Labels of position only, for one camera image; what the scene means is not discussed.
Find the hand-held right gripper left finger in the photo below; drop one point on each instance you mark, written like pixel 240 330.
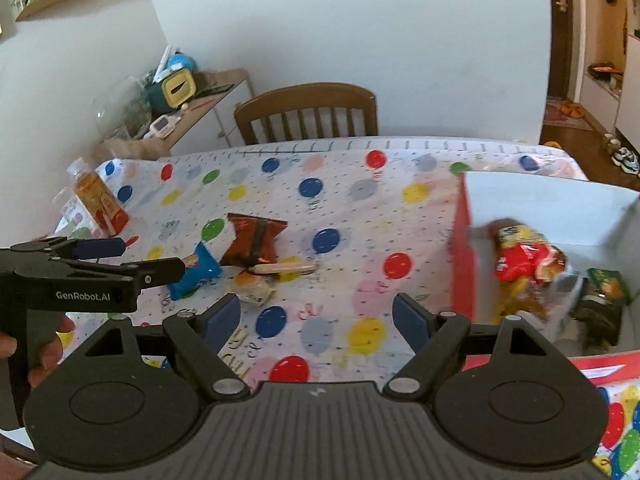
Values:
pixel 222 322

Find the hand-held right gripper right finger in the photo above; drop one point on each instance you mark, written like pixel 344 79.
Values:
pixel 411 322

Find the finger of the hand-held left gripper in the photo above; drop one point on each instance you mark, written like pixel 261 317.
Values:
pixel 100 248
pixel 160 271

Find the blue snack packet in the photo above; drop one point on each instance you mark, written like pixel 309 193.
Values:
pixel 197 272

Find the red cardboard box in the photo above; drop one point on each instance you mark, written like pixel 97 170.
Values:
pixel 462 260

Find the large yellow red chip bag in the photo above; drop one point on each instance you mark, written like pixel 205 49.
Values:
pixel 527 265

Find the black snack packet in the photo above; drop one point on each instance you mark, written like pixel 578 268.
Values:
pixel 597 322

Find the green snack packet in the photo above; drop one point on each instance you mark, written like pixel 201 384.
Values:
pixel 607 285

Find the person's left hand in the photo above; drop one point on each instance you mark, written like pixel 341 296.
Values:
pixel 47 355

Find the orange drink bottle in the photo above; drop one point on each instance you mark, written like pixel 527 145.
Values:
pixel 100 200

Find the wrapped bread bun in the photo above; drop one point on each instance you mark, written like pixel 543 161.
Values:
pixel 256 287

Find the beige sausage stick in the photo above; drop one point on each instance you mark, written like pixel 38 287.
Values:
pixel 287 266

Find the brown foil snack packet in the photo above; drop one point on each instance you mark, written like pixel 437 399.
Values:
pixel 252 240

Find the small white device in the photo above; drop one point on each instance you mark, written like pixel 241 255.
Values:
pixel 161 126

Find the clear glass vase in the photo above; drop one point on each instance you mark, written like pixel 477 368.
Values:
pixel 120 110

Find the yellow green tissue box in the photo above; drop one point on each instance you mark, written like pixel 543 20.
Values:
pixel 172 90

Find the wooden side table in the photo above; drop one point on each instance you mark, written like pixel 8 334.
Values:
pixel 210 100

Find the blue round toy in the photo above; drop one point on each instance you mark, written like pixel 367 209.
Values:
pixel 181 62

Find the wooden chair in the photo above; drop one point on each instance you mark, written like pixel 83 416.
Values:
pixel 305 105

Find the patterned door mat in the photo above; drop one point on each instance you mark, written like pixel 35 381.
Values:
pixel 567 115

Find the pair of sneakers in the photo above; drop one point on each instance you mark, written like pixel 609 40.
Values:
pixel 625 157

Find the white shoe cabinet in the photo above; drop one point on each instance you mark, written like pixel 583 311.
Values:
pixel 600 95

